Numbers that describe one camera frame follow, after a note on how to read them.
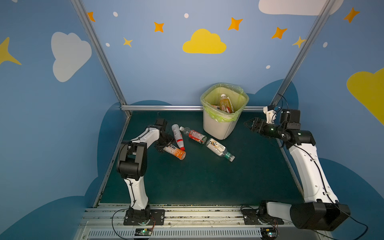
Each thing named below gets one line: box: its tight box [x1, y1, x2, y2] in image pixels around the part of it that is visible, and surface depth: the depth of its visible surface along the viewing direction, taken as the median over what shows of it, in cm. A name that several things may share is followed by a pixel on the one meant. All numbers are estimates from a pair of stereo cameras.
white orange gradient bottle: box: [220, 93, 234, 114], surface depth 90 cm
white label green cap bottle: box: [206, 138, 236, 163], surface depth 98 cm
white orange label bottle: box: [163, 144, 187, 160], surface depth 96 cm
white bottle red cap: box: [171, 123, 186, 151], surface depth 106 cm
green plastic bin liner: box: [200, 83, 250, 122], surface depth 97 cm
